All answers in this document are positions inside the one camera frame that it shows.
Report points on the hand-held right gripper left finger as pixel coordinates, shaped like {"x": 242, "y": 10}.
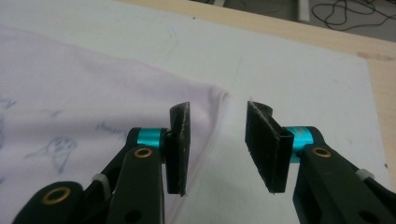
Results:
{"x": 177, "y": 155}

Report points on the pale lilac towel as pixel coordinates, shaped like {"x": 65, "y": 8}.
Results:
{"x": 77, "y": 93}

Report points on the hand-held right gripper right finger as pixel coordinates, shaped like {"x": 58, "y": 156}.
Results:
{"x": 267, "y": 149}

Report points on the white grid mat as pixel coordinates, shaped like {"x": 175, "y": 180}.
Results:
{"x": 280, "y": 62}

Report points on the white metal stand leg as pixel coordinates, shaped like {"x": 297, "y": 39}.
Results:
{"x": 303, "y": 11}

